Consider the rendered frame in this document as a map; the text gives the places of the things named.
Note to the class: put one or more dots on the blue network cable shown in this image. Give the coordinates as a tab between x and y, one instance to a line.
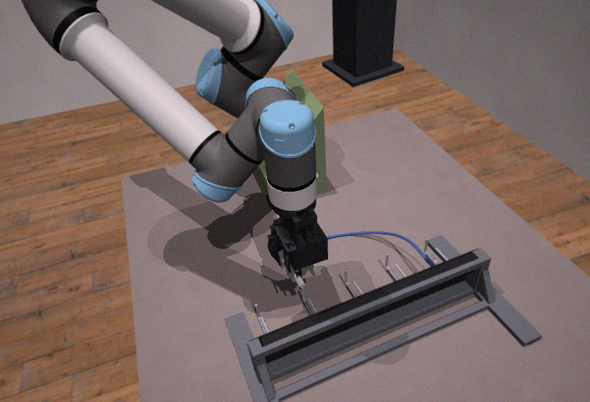
383	233

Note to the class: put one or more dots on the white network cable plug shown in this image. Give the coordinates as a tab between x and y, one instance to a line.
300	282

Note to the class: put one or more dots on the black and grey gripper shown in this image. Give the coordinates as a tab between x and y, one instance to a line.
303	251

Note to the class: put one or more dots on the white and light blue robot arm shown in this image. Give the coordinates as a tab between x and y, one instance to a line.
271	126

